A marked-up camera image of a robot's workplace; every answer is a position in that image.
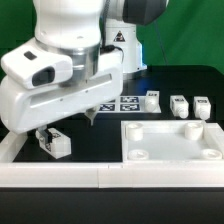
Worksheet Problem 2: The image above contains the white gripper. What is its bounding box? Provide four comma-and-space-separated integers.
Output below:
0, 50, 123, 145

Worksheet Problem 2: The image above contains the white square table top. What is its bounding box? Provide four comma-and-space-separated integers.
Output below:
121, 120, 224, 163

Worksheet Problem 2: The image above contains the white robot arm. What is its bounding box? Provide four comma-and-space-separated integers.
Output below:
0, 0, 169, 134

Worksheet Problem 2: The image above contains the white marker sheet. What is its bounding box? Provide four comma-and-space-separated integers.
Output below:
98, 95, 162, 114

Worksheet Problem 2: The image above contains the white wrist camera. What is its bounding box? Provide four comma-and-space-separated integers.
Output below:
1, 39, 73, 89

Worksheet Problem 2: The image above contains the white U-shaped fence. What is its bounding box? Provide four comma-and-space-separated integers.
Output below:
0, 132, 224, 188

